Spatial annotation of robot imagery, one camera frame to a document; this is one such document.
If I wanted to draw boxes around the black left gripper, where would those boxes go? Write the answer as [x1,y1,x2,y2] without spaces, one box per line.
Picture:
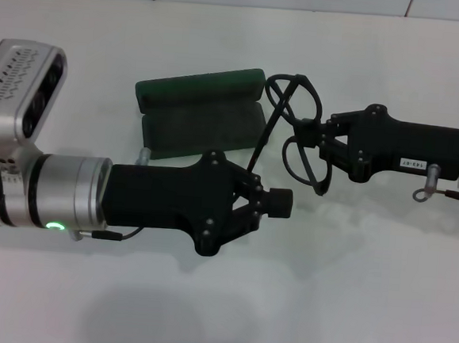
[98,141,298,265]

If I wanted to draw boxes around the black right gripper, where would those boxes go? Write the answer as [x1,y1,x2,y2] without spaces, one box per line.
[291,97,459,191]

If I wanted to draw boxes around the black glasses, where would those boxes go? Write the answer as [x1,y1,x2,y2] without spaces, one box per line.
[246,71,341,197]

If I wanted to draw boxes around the green glasses case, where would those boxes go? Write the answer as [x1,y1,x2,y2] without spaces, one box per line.
[129,58,273,170]

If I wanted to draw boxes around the right arm gripper cable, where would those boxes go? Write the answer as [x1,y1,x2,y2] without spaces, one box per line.
[411,162,459,206]

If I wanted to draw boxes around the arm gripper cable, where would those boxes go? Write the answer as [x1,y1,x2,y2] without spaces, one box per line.
[411,162,459,206]
[68,141,154,248]

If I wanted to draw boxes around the left arm gripper cable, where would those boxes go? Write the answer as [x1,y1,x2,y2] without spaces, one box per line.
[68,141,154,248]

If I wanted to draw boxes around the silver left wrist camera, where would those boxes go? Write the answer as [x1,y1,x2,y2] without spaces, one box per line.
[0,37,70,156]

